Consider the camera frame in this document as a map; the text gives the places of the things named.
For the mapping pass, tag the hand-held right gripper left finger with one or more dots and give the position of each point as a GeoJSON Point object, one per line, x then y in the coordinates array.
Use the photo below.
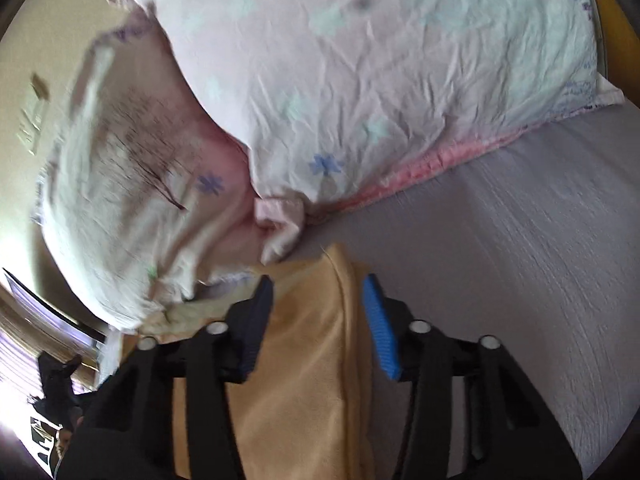
{"type": "Point", "coordinates": [255, 330]}

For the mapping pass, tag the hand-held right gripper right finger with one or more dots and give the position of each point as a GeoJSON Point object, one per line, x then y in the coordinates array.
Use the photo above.
{"type": "Point", "coordinates": [382, 330]}

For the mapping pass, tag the wall switch plate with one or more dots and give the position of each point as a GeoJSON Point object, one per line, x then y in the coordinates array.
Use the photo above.
{"type": "Point", "coordinates": [34, 112]}

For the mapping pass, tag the yellow headboard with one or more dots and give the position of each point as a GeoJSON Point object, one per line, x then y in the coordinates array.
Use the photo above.
{"type": "Point", "coordinates": [612, 25]}

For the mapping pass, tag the grey bed sheet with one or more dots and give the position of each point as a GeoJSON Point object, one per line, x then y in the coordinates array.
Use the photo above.
{"type": "Point", "coordinates": [505, 280]}

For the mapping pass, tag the pink fuzzy blanket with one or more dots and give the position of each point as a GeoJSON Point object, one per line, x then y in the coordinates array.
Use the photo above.
{"type": "Point", "coordinates": [425, 165]}

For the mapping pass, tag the tan small garment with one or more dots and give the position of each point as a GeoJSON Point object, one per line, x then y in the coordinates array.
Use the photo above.
{"type": "Point", "coordinates": [305, 375]}

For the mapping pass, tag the pink floral pillow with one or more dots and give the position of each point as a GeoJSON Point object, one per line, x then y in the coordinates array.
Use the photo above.
{"type": "Point", "coordinates": [135, 185]}
{"type": "Point", "coordinates": [380, 75]}

